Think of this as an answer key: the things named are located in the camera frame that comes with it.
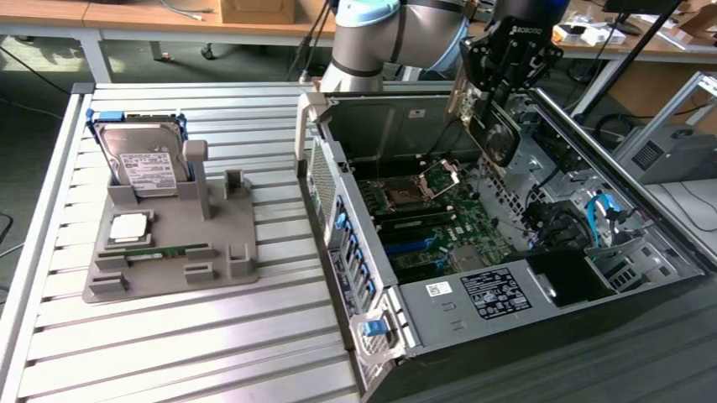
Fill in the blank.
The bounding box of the green motherboard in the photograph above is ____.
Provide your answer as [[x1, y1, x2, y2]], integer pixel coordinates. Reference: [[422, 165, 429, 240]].
[[350, 157, 517, 286]]

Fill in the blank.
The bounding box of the graphics card with metal bracket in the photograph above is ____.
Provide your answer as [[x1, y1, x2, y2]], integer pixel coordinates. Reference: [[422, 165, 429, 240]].
[[446, 75, 523, 169]]

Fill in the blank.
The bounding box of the black coiled cable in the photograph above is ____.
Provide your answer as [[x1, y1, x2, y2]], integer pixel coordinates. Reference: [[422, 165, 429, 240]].
[[593, 113, 638, 146]]

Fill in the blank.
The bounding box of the silver CPU chip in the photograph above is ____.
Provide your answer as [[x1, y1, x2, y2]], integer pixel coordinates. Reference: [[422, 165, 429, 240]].
[[108, 213, 152, 244]]

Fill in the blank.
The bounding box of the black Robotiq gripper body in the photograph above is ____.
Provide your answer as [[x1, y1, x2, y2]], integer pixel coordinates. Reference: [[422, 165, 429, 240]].
[[483, 0, 570, 47]]

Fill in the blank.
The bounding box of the open grey PC case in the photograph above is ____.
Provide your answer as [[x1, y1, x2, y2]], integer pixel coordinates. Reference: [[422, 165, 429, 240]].
[[294, 81, 717, 402]]

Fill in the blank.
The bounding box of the black looped wire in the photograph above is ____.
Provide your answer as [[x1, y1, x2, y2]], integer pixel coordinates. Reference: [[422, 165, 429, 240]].
[[430, 119, 477, 168]]

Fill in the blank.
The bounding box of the black monitor stand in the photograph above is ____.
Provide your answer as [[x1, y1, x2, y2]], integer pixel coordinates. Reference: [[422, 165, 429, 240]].
[[602, 0, 678, 37]]

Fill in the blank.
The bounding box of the wooden desk grey frame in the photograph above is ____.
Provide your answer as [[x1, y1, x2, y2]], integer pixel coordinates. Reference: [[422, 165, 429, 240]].
[[0, 0, 338, 84], [463, 0, 717, 123]]

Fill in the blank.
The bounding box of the green RAM stick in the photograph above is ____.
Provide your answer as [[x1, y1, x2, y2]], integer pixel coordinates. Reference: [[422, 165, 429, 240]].
[[126, 245, 208, 260]]

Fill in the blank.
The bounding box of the CPU socket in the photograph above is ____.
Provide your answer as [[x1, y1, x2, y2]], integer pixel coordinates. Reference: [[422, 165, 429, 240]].
[[379, 178, 433, 211]]

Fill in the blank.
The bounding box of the aluminium profile frame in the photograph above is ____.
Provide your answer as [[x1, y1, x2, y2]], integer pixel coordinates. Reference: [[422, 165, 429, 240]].
[[636, 70, 717, 142]]

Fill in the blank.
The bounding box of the orange white small box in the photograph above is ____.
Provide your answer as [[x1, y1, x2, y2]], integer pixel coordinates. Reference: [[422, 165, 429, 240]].
[[552, 23, 588, 43]]

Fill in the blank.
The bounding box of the white cable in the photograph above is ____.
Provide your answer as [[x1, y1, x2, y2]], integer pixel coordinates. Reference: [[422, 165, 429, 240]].
[[158, 0, 218, 21]]

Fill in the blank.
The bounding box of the brown cardboard box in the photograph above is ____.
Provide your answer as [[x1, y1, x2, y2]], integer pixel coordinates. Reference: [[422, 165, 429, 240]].
[[674, 0, 717, 47], [219, 0, 296, 24]]

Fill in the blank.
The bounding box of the perforated metal drive cage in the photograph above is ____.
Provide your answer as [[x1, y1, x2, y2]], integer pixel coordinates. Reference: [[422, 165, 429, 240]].
[[478, 125, 609, 219]]

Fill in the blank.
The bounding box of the grey computer tower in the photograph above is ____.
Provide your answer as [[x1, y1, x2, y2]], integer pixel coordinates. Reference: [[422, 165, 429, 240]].
[[613, 123, 717, 186]]

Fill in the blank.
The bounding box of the hard disk in blue frame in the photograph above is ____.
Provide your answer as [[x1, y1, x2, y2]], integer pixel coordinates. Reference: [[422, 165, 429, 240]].
[[87, 107, 195, 199]]

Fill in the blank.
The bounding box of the grey chipset heatsink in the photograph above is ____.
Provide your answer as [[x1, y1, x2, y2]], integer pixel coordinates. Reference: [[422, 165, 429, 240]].
[[450, 245, 487, 273]]

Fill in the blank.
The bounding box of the black hanging cable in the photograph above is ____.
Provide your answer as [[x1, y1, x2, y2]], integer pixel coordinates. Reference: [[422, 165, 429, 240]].
[[288, 0, 333, 83]]

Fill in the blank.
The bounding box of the blue case latch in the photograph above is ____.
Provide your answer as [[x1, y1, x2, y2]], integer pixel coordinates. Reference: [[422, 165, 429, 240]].
[[358, 319, 389, 338]]

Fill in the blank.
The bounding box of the grey disk bay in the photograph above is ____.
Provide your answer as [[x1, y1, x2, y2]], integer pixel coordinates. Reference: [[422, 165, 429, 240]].
[[584, 237, 705, 295]]

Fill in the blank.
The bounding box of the blue wire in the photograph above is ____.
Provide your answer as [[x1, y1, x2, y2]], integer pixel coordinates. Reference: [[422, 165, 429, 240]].
[[584, 189, 622, 249]]

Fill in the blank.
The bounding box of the black wire bundle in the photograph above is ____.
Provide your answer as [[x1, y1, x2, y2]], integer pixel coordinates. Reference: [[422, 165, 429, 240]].
[[519, 200, 596, 253]]

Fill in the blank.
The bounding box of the grey power supply unit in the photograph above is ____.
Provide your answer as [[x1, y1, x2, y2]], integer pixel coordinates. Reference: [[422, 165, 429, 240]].
[[394, 259, 561, 349]]

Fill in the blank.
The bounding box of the black tripod pole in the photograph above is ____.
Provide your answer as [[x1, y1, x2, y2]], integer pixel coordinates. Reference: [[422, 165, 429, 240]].
[[569, 0, 692, 125]]

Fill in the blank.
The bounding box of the metal socket cover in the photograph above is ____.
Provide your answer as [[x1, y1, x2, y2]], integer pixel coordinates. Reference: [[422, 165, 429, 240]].
[[417, 159, 463, 198]]

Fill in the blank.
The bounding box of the grey plastic parts rack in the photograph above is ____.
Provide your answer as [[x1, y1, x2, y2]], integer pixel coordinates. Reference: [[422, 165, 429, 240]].
[[82, 139, 262, 304]]

